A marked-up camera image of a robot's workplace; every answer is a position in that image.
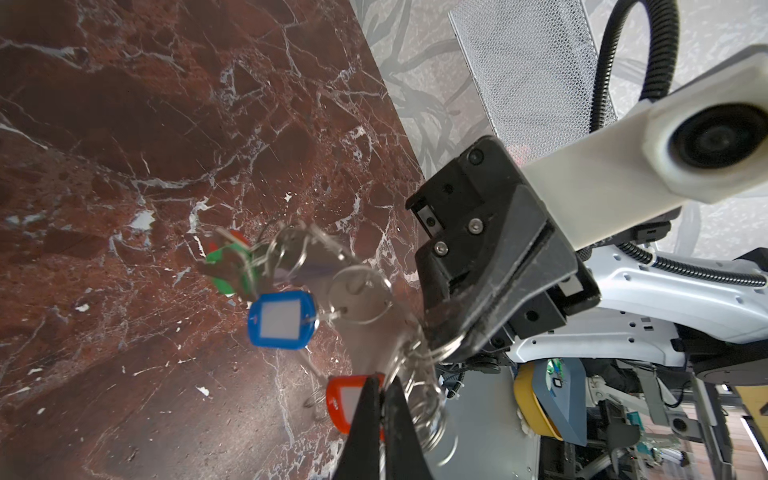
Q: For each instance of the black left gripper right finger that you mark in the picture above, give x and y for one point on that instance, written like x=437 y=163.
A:
x=403 y=458

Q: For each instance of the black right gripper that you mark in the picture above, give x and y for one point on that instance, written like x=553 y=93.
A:
x=493 y=247

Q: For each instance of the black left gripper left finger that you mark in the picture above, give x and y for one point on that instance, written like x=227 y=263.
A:
x=360 y=456

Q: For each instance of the bunch of coloured keys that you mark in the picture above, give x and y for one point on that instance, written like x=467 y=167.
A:
x=276 y=319

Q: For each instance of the red capped key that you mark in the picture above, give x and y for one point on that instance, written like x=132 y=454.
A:
x=341 y=398

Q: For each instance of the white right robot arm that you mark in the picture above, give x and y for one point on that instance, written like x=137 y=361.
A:
x=673 y=329

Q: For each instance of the yellow and grey bin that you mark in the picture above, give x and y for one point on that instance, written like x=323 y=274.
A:
x=551 y=396

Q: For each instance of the white wire mesh basket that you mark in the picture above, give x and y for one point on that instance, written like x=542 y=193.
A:
x=533 y=64

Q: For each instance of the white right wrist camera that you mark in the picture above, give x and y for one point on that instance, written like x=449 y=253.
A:
x=705 y=142

